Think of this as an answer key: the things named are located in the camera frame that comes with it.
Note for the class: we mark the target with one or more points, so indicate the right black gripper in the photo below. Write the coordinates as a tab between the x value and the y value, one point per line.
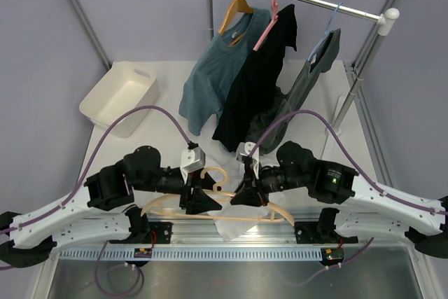
253	192

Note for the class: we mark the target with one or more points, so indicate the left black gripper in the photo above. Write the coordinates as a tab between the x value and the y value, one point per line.
199	202

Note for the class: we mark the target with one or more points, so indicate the white t shirt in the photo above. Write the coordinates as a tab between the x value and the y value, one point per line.
231	229

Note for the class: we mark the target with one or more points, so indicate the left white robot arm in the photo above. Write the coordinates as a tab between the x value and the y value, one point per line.
106	208

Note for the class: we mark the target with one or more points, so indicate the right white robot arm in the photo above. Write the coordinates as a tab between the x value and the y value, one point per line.
355	206

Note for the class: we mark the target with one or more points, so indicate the black t shirt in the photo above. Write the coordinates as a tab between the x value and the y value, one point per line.
252	91

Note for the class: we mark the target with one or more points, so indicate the teal t shirt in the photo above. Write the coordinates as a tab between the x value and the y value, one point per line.
207	87

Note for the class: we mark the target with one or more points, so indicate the dark grey t shirt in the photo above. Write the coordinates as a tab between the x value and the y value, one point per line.
320	62

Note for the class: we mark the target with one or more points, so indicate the blue plastic hanger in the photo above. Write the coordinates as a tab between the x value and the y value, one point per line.
325	34

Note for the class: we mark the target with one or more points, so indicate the wooden hanger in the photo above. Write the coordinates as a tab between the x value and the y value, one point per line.
235	7

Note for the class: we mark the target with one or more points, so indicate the white plastic bin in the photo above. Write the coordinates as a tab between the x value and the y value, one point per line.
125	86

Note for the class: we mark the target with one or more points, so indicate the metal clothes rack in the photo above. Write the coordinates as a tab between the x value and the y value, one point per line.
357	69

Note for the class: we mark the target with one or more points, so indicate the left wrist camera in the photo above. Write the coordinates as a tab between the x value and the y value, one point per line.
192	159

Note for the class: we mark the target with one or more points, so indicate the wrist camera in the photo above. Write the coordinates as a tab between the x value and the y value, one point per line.
192	159
248	152

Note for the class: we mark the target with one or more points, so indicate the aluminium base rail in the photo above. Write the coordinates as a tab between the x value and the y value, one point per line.
277	215

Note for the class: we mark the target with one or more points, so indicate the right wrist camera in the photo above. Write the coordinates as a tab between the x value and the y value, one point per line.
248	152

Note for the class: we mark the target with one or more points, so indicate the slotted cable duct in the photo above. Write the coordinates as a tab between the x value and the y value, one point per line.
163	253

